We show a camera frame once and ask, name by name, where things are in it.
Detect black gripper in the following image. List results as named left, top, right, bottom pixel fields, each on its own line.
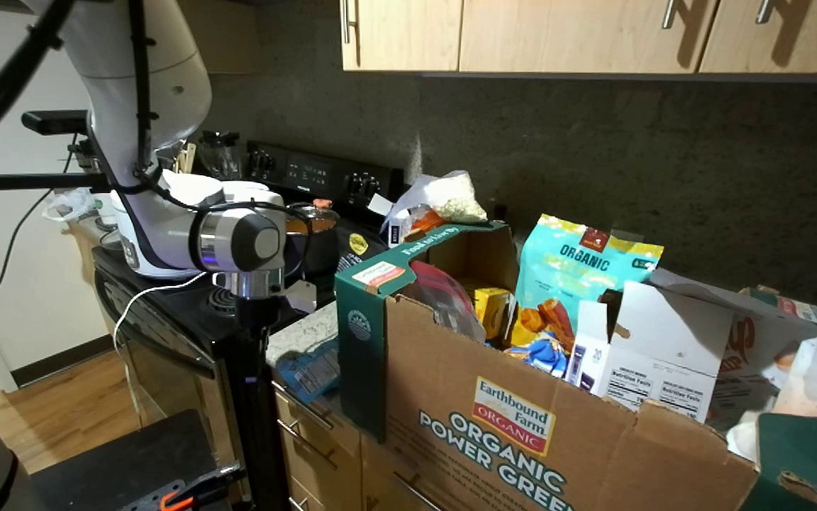
left=220, top=297, right=274, bottom=350

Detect light blue snack bag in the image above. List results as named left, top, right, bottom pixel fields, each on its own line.
left=269, top=338, right=340, bottom=406

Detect black Sonoma crisps bag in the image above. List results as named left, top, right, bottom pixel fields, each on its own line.
left=334, top=225, right=375, bottom=266

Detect green cardboard power greens box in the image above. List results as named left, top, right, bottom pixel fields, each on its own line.
left=334, top=218, right=817, bottom=511

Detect black electric stove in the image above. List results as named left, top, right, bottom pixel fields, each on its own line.
left=90, top=138, right=409, bottom=511

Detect black pot with brown soup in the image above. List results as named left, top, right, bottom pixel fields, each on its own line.
left=280, top=198, right=345, bottom=286

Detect wooden drawer cabinet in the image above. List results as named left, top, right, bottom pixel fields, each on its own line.
left=273, top=381, right=432, bottom=511

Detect black cart orange clamps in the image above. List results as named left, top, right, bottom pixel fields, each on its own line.
left=0, top=408, right=253, bottom=511

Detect red lidded round container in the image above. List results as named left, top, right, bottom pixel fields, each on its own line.
left=405, top=257, right=488, bottom=347

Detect clear zip bag white contents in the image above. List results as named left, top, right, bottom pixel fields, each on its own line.
left=368, top=168, right=493, bottom=250

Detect yellow package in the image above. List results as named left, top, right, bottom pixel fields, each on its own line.
left=471, top=284, right=515, bottom=350

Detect blue white pouch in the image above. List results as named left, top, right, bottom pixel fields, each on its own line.
left=521, top=334, right=574, bottom=382

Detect teal organic mango bag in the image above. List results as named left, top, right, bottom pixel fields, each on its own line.
left=513, top=212, right=666, bottom=354

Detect narrow white carton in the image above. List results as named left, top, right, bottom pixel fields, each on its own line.
left=564, top=297, right=613, bottom=391

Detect large white carton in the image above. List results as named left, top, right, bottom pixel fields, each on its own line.
left=596, top=279, right=725, bottom=426

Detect crumpled paper bag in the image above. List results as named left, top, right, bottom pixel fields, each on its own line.
left=646, top=266, right=817, bottom=466

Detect green red printed package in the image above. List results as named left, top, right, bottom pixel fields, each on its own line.
left=751, top=281, right=817, bottom=333

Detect white power cord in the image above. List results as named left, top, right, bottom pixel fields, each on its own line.
left=108, top=269, right=209, bottom=354

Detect thin black hanging cable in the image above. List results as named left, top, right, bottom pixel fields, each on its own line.
left=0, top=188, right=62, bottom=350

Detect black camera stand bar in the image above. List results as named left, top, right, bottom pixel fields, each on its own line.
left=0, top=171, right=113, bottom=192

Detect black camera on mount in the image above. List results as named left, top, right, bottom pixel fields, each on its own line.
left=19, top=108, right=113, bottom=178

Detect metal cabinet handle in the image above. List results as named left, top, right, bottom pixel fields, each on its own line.
left=659, top=0, right=691, bottom=33
left=340, top=0, right=364, bottom=44
left=751, top=0, right=782, bottom=27

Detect wooden wall cabinet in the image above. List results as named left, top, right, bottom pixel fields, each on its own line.
left=334, top=0, right=817, bottom=88

